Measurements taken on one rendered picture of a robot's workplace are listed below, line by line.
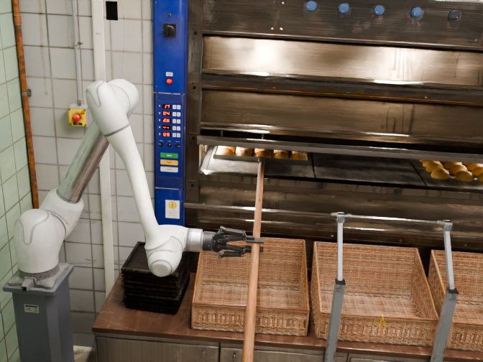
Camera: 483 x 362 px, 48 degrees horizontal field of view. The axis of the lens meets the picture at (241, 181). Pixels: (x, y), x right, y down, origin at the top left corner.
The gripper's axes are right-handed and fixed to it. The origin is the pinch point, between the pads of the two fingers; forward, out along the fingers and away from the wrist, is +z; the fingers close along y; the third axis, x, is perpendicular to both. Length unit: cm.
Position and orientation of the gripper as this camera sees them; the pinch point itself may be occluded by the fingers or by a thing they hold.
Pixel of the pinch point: (254, 244)
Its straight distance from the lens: 210.8
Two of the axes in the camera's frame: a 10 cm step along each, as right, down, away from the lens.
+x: -0.5, 3.7, -9.3
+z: 10.0, 0.7, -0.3
